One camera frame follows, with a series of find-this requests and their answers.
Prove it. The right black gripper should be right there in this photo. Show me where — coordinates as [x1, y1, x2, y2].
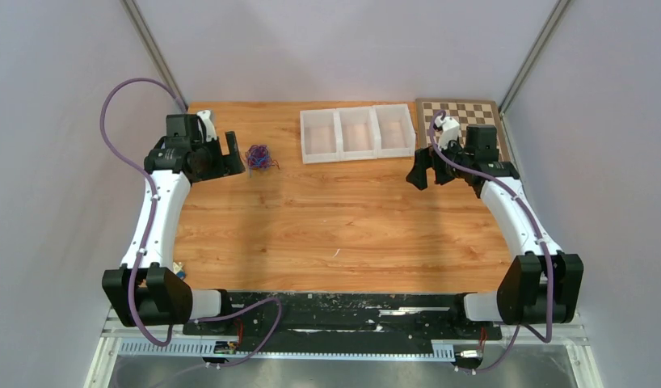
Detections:
[406, 136, 473, 191]

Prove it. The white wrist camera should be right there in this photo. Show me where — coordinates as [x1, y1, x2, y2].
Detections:
[196, 110, 218, 142]
[434, 115, 461, 150]

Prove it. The white blue toy block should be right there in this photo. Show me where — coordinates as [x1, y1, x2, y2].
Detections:
[172, 262, 186, 280]

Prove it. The white three-compartment bin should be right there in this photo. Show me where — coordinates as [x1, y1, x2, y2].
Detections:
[300, 103, 416, 164]

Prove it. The wire bundle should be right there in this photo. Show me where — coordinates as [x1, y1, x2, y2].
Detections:
[243, 143, 281, 178]

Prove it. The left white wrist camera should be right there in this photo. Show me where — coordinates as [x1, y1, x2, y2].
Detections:
[196, 110, 218, 142]

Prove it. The wooden chessboard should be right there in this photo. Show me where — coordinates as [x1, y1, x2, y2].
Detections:
[415, 98, 512, 162]

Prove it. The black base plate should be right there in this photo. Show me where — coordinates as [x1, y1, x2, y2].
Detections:
[183, 291, 502, 355]

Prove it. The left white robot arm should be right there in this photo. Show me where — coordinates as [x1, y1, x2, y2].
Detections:
[102, 110, 246, 335]

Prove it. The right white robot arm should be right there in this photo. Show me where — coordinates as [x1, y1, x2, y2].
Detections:
[406, 124, 584, 338]

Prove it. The grey slotted cable duct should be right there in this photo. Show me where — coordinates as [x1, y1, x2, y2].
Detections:
[117, 338, 456, 361]

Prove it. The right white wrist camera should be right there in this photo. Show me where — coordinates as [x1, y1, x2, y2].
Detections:
[434, 115, 461, 150]

